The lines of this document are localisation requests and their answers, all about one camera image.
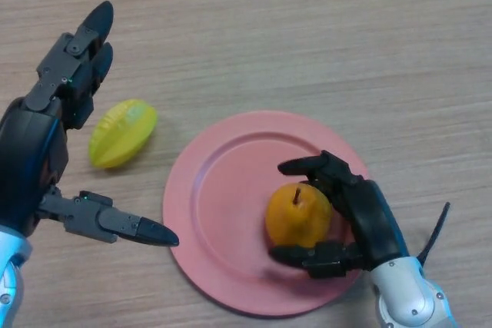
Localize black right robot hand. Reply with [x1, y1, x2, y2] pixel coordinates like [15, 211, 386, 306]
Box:
[268, 150, 411, 280]

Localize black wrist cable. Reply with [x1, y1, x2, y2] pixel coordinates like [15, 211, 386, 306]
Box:
[417, 201, 451, 267]

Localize pink round plate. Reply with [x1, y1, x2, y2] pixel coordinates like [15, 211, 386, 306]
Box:
[161, 110, 372, 318]

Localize yellow green starfruit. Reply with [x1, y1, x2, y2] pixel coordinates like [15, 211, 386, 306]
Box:
[88, 98, 158, 170]

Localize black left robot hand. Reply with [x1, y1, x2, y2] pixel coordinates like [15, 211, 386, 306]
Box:
[0, 0, 181, 247]

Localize yellow orange pear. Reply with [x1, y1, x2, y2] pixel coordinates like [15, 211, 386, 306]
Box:
[264, 184, 334, 249]

